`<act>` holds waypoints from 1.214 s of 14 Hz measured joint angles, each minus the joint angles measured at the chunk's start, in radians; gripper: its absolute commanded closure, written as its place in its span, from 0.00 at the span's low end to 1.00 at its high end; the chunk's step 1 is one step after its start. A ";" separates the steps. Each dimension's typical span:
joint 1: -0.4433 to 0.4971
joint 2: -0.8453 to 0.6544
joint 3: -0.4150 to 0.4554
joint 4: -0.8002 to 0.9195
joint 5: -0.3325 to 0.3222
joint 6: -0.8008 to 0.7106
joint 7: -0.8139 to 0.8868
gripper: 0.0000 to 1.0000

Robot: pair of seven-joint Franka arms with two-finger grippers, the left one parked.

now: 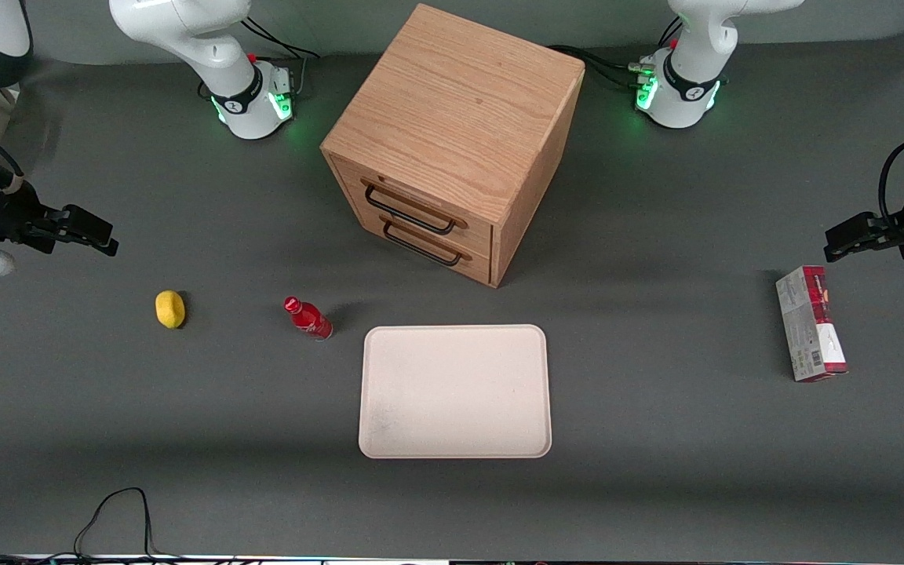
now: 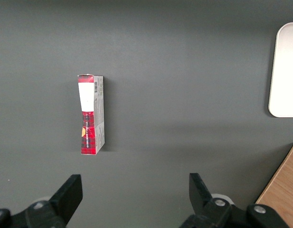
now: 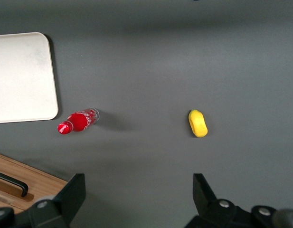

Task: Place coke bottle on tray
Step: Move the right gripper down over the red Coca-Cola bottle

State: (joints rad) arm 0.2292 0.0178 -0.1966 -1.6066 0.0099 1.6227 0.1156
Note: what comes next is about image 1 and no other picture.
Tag black arm base cables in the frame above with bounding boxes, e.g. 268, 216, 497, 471
239, 17, 321, 62
549, 17, 685, 92

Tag wooden drawer cabinet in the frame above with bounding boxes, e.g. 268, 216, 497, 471
320, 3, 586, 289

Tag beige rectangular tray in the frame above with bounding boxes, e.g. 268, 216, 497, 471
358, 324, 553, 460

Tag red and white carton box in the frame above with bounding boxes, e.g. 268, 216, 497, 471
775, 265, 848, 383

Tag thin black looped cable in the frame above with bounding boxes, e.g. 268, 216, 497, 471
74, 487, 186, 560

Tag black left arm base cables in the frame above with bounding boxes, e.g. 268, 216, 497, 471
549, 17, 685, 92

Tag red coke bottle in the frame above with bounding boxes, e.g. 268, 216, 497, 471
283, 296, 334, 341

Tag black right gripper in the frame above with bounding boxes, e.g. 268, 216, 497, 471
0, 182, 120, 257

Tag black right arm base cables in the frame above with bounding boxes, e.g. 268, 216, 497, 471
239, 17, 321, 62

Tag yellow lemon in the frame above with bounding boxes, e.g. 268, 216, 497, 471
155, 290, 187, 330

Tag black metal drawer handle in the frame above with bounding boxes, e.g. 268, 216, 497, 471
382, 221, 463, 268
363, 184, 457, 236

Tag wooden drawer front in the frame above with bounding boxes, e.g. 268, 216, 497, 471
346, 206, 493, 285
329, 154, 494, 255

